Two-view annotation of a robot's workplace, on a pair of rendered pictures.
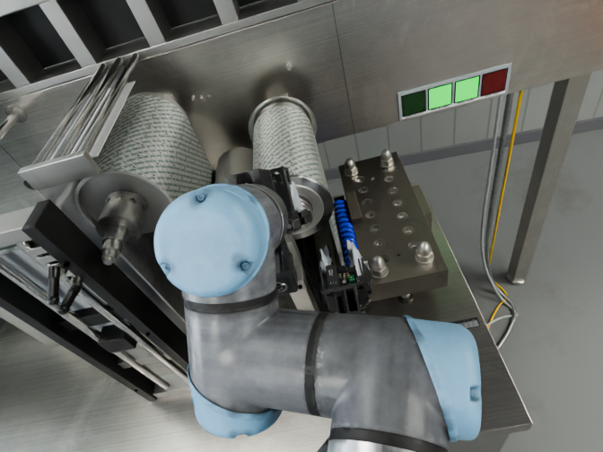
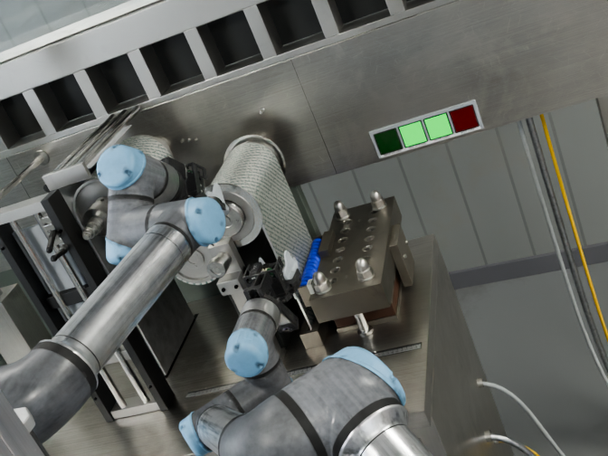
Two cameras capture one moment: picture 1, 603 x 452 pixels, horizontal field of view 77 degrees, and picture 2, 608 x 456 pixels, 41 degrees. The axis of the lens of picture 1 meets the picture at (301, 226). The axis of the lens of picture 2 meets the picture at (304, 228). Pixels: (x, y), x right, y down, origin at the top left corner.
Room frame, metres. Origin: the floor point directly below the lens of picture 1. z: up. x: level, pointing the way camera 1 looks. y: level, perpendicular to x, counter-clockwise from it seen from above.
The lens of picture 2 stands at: (-1.04, -0.40, 1.83)
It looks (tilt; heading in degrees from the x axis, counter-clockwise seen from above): 23 degrees down; 10
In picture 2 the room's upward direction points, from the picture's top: 23 degrees counter-clockwise
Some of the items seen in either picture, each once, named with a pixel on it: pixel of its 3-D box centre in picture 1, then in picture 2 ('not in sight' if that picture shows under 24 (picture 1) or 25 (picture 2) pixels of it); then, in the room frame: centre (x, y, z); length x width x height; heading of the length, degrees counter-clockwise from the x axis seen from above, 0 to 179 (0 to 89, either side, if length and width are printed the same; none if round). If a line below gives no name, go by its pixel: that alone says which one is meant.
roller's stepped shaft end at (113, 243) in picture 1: (113, 246); (91, 230); (0.44, 0.27, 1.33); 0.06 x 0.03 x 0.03; 170
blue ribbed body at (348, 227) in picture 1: (346, 231); (313, 264); (0.58, -0.09, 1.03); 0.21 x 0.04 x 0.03; 170
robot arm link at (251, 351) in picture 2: not in sight; (251, 345); (0.19, 0.00, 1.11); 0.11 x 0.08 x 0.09; 170
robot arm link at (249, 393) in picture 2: not in sight; (263, 391); (0.18, 0.01, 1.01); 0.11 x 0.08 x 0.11; 119
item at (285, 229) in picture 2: (330, 209); (289, 236); (0.58, -0.07, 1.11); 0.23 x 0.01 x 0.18; 170
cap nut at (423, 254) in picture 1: (423, 250); (363, 268); (0.44, -0.21, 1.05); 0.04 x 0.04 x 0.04
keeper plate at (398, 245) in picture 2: (422, 214); (403, 254); (0.61, -0.29, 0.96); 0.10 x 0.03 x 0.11; 170
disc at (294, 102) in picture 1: (283, 128); (254, 165); (0.73, -0.03, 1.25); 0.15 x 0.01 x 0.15; 80
